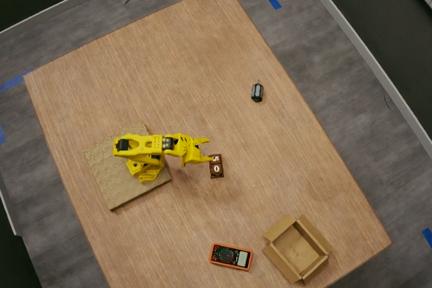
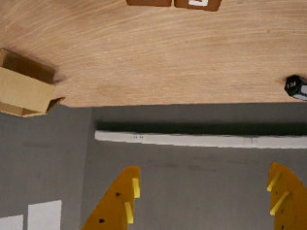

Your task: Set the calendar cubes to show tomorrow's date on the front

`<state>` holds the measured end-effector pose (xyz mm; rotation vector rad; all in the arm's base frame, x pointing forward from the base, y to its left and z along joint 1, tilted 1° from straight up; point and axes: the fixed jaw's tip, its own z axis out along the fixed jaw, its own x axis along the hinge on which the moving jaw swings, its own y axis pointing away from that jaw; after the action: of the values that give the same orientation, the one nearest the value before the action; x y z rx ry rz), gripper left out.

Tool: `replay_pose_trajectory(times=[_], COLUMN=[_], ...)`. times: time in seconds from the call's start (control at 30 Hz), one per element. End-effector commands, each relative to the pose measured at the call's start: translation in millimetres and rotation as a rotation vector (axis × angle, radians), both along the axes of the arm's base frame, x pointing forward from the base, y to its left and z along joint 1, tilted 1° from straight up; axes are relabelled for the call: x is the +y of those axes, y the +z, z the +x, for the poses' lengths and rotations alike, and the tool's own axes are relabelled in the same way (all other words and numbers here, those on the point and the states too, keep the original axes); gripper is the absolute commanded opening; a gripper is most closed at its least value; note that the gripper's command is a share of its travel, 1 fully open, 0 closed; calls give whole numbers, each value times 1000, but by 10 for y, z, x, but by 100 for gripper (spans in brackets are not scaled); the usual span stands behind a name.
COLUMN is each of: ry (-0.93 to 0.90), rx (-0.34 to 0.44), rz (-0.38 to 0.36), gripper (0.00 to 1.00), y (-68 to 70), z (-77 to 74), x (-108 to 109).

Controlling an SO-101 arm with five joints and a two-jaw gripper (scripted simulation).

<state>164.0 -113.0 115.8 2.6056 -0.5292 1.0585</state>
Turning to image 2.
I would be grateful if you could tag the brown cube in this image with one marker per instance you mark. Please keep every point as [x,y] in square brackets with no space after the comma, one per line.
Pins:
[203,5]
[152,3]

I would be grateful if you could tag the cardboard box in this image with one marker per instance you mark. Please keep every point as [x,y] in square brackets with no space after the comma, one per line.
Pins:
[17,89]

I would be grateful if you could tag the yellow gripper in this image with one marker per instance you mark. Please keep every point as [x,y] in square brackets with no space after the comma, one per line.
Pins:
[116,208]

